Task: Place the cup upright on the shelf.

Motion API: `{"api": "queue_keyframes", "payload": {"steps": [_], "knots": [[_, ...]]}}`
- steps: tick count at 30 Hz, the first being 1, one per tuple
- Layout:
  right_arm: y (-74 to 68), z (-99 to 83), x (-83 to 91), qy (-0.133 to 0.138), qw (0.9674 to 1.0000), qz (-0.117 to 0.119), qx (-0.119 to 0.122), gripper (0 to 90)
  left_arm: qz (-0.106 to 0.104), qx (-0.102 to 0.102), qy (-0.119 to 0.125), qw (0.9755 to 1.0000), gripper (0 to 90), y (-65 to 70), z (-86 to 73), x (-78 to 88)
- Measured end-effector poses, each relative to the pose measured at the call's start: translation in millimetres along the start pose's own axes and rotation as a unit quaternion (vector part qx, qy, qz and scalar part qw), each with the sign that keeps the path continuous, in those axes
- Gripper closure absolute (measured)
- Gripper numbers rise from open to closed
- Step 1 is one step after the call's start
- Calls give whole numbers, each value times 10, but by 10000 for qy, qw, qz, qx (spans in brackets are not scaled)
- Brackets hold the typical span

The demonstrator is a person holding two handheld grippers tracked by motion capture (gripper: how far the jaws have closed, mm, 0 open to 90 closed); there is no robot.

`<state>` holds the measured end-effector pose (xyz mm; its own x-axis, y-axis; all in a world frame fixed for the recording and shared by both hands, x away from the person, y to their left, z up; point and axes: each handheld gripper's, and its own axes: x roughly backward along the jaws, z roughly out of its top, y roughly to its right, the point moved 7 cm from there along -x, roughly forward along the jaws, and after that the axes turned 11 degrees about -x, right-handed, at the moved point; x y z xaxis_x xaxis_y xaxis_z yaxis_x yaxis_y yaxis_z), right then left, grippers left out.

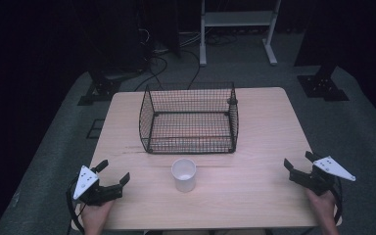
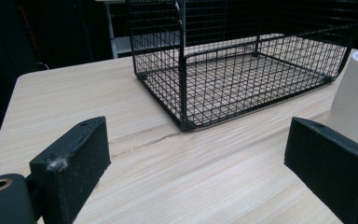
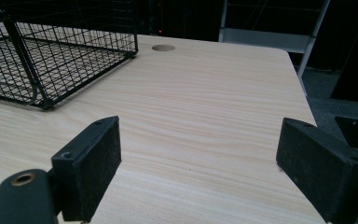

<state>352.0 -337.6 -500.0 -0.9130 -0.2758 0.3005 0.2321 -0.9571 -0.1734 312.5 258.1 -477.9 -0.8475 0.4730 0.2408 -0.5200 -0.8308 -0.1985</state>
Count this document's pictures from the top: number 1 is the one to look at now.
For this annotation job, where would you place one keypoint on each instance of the person's right hand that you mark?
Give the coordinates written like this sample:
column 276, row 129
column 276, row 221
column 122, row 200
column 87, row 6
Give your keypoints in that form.
column 323, row 209

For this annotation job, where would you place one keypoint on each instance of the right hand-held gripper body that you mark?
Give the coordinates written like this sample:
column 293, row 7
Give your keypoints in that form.
column 321, row 176

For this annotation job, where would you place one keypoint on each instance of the white cup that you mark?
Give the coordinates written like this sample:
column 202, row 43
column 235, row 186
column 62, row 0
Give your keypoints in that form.
column 183, row 174

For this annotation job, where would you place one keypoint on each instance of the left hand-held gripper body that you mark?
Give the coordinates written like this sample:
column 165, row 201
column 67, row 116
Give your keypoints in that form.
column 93, row 191

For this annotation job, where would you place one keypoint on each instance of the white metal table frame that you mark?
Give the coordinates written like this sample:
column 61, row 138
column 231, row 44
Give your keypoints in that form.
column 238, row 19

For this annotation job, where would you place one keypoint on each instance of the black square floor frame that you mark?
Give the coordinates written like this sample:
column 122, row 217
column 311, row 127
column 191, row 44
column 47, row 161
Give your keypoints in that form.
column 95, row 128

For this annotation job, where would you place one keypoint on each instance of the person's left hand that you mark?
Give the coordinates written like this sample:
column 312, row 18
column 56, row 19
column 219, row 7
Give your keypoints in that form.
column 95, row 215

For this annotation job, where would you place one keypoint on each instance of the black stand base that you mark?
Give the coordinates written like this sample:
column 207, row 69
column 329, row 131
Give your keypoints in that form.
column 321, row 84
column 99, row 88

